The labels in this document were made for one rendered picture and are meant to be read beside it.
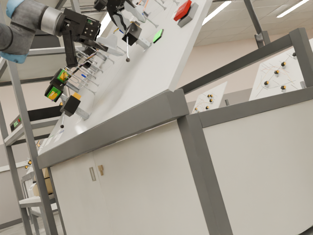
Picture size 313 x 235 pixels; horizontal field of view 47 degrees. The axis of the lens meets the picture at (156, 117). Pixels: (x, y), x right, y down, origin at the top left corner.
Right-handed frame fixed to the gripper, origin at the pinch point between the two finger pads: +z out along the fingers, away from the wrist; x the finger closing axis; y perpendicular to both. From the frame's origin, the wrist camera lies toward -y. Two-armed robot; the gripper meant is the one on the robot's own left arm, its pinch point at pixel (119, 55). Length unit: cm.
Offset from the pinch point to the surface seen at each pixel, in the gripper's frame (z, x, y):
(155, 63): 11.0, -8.3, 1.6
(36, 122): -33, 80, -48
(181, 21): 13.5, -10.7, 14.9
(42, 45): -49, 102, -9
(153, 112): 14.3, -24.8, -10.4
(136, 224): 24, -3, -48
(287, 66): 210, 415, 84
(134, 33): 1.8, 5.6, 8.4
